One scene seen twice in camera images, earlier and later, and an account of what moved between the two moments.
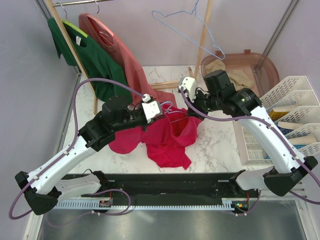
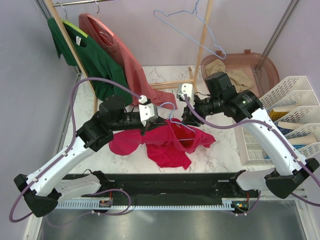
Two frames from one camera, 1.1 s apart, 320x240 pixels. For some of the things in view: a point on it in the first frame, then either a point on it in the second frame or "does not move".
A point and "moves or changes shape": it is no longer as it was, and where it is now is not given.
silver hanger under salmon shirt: x=98 y=6 does not move
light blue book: x=299 y=142 does not move
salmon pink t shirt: x=104 y=37 does not move
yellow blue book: x=275 y=115 does not move
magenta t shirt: x=165 y=138 moves or changes shape
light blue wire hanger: x=168 y=111 → x=170 y=118
